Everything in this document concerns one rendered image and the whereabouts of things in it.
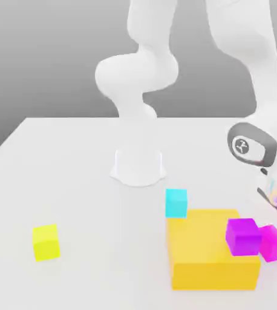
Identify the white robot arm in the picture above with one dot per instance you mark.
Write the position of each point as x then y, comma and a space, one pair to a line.
138, 72

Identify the small pink cube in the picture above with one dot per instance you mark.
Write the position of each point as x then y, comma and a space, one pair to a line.
270, 244

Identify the small yellow cube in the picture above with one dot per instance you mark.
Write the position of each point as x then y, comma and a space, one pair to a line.
46, 243

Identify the small cyan cube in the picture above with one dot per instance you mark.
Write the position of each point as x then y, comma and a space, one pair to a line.
176, 204

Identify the small purple cube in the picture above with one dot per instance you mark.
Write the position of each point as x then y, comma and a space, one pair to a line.
243, 238

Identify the large orange box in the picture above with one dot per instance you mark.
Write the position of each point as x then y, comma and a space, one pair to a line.
201, 251

